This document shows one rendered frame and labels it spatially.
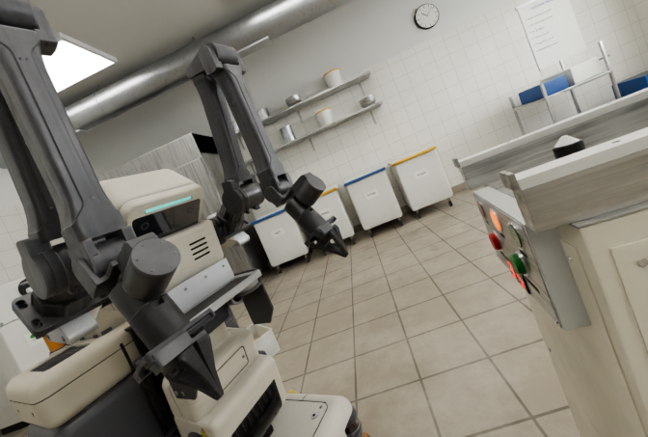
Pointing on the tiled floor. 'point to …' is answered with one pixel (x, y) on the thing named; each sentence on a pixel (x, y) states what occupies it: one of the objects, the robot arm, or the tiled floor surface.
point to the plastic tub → (264, 339)
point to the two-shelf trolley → (569, 90)
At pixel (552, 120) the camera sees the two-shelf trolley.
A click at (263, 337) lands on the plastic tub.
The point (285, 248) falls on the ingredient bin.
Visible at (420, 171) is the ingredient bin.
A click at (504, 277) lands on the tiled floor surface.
